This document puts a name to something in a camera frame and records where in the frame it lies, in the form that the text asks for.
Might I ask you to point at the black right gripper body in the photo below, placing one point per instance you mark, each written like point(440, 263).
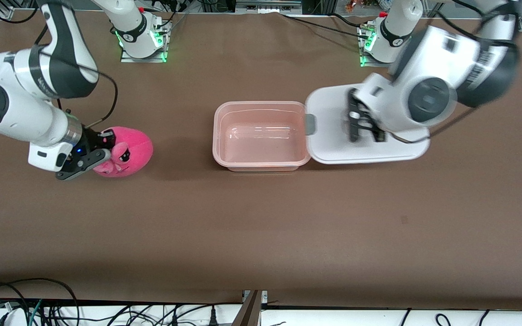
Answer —
point(91, 140)

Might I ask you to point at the white plastic box lid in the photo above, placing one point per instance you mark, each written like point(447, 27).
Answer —
point(329, 145)

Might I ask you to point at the pink plush toy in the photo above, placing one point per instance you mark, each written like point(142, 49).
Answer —
point(136, 149)

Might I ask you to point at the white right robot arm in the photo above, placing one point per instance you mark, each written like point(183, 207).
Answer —
point(12, 113)

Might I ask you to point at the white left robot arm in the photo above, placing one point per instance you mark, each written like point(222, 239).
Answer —
point(433, 99)

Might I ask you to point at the grey lid latch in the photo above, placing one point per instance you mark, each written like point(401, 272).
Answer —
point(311, 124)

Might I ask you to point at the pink translucent plastic container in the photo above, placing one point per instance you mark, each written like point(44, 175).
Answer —
point(261, 136)

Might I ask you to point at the black power plug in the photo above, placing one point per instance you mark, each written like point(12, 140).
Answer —
point(213, 318)

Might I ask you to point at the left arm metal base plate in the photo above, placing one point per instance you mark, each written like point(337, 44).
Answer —
point(363, 59)

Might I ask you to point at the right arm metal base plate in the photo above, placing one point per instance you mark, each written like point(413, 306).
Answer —
point(152, 58)

